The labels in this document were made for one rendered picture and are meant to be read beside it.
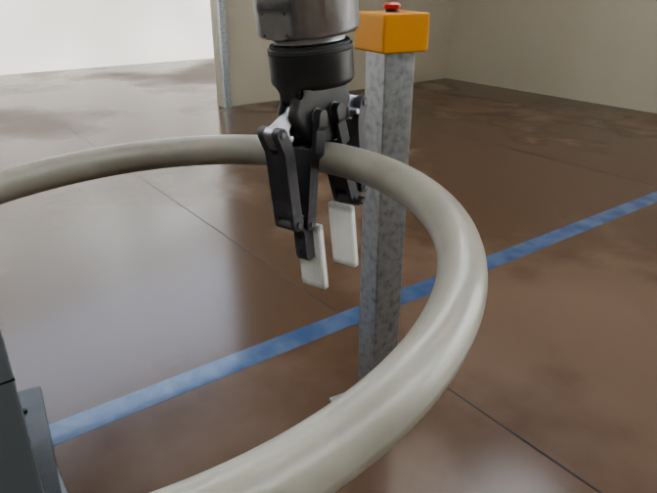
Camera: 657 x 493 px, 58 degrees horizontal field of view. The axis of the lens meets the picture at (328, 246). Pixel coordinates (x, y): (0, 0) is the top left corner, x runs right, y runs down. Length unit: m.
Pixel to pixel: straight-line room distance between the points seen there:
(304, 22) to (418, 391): 0.33
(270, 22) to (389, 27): 0.82
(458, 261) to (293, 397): 1.52
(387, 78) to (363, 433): 1.16
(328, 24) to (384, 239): 1.01
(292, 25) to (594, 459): 1.49
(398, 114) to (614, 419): 1.09
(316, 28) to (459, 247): 0.23
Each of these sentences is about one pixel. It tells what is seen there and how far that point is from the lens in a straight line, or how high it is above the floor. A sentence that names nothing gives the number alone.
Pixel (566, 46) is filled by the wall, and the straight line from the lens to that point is 6.83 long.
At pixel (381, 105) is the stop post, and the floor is 0.89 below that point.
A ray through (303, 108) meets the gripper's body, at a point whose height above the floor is 1.04.
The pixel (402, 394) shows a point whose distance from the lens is 0.26.
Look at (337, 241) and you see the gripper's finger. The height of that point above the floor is 0.89.
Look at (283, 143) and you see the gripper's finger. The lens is 0.51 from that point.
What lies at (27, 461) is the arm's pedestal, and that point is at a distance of 1.52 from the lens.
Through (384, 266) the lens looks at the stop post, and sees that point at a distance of 1.50.
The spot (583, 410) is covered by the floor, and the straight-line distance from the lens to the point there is 1.94.
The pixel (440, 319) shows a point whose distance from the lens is 0.30.
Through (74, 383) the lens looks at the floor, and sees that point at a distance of 2.05.
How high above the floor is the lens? 1.15
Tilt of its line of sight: 24 degrees down
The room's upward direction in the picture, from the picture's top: straight up
